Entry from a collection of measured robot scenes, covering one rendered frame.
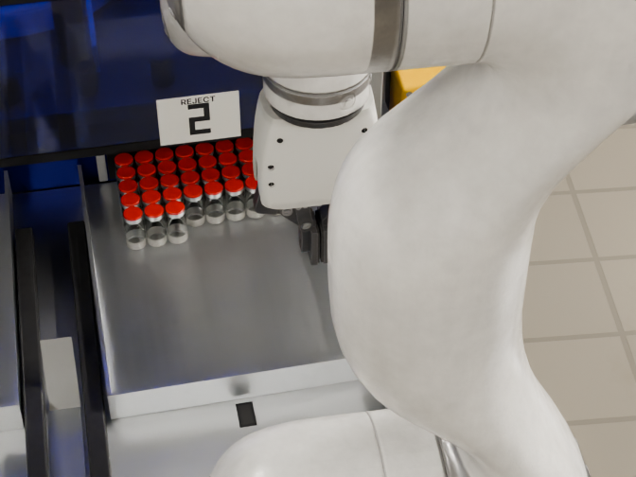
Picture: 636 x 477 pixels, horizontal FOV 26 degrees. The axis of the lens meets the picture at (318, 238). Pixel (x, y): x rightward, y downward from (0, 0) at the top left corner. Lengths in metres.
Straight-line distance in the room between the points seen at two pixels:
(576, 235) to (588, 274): 0.11
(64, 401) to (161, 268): 0.20
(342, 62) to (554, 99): 0.10
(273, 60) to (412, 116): 0.11
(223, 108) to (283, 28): 0.91
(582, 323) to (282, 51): 2.15
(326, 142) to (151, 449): 0.39
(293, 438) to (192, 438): 0.52
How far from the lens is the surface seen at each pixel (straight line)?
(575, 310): 2.68
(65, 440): 1.33
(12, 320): 1.40
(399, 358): 0.67
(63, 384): 1.35
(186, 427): 1.33
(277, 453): 0.80
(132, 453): 1.32
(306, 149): 1.08
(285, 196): 1.11
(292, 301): 1.43
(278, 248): 1.49
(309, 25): 0.53
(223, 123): 1.45
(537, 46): 0.56
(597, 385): 2.56
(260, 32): 0.53
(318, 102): 1.03
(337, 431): 0.81
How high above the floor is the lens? 1.92
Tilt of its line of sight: 44 degrees down
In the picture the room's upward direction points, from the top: straight up
